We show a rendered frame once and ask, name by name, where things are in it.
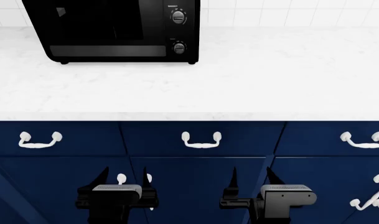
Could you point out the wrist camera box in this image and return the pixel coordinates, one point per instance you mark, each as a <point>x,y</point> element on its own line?
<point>117,193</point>
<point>285,196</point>

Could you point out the navy blue cabinet door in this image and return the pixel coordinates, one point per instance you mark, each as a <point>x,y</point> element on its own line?
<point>332,177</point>
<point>46,182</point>
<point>189,182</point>

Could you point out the dark glass oven door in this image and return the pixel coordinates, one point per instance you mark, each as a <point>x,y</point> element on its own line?
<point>99,21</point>

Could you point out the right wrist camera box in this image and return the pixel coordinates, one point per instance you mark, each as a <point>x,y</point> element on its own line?
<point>285,196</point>

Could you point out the black toaster oven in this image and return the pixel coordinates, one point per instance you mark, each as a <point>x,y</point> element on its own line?
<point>183,32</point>

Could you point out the black round oven knob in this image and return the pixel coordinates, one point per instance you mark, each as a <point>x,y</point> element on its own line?
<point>178,17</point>
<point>179,48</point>

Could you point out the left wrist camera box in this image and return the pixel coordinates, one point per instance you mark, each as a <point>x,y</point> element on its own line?
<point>117,193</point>

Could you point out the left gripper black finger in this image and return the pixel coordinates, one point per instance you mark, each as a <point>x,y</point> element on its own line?
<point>146,180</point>
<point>100,179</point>

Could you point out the navy blue drawer front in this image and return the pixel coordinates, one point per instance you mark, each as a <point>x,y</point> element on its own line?
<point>83,140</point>
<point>164,142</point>
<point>313,140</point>

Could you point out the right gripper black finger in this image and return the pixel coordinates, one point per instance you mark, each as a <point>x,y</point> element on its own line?
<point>274,178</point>
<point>233,182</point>

